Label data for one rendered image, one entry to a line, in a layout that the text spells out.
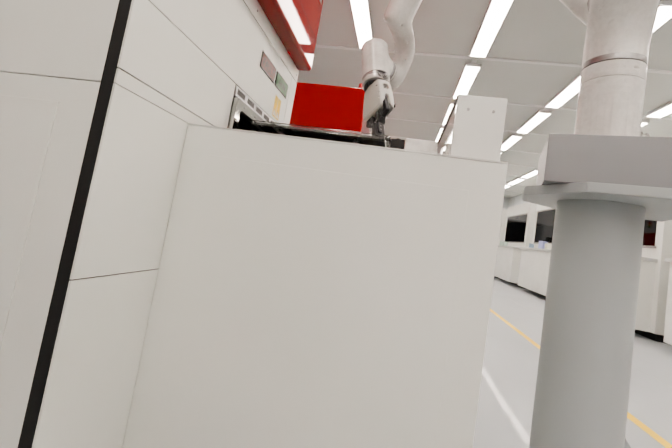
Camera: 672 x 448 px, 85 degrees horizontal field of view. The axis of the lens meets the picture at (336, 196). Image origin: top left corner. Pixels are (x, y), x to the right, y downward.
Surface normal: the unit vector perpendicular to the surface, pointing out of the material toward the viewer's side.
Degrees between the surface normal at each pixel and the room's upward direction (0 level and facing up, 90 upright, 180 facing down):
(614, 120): 92
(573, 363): 90
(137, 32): 90
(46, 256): 90
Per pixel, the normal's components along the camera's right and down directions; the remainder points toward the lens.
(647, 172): -0.41, -0.15
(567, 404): -0.77, -0.18
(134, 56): 0.97, 0.14
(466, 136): -0.16, -0.11
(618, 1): -0.61, 0.49
